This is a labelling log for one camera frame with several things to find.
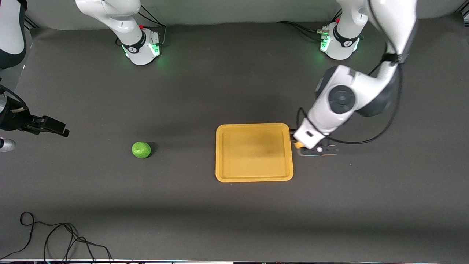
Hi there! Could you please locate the loose black cable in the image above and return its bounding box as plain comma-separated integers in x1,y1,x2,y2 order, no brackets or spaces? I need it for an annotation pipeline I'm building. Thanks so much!
0,212,112,263

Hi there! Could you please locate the black base cable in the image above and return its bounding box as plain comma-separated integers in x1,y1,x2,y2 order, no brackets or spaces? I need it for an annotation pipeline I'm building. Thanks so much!
137,5,167,46
277,9,343,41

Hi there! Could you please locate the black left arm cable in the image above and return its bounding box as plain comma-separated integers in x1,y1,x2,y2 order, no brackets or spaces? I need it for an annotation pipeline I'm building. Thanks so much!
295,0,403,145

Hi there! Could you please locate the black right base cable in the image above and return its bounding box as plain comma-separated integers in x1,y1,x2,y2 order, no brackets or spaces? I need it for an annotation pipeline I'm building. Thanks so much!
137,5,167,46

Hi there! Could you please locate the black left base cable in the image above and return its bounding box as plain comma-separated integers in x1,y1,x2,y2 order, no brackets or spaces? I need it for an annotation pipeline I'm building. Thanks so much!
277,9,343,41

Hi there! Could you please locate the yellow plastic tray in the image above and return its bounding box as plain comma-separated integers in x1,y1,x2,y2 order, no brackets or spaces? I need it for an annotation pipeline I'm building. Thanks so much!
215,123,294,183

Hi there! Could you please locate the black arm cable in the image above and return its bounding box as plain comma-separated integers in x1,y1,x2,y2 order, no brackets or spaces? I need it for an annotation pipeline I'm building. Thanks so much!
0,84,29,110
295,0,403,145

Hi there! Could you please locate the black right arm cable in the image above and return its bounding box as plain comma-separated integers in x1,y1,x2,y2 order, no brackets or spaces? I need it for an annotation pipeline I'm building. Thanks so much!
0,84,29,110

